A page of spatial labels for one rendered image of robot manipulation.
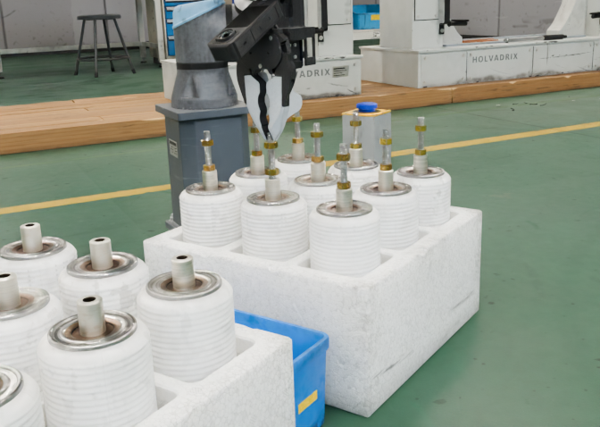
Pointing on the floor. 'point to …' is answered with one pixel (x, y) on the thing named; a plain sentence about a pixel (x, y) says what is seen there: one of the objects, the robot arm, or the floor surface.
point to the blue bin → (304, 380)
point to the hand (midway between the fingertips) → (267, 131)
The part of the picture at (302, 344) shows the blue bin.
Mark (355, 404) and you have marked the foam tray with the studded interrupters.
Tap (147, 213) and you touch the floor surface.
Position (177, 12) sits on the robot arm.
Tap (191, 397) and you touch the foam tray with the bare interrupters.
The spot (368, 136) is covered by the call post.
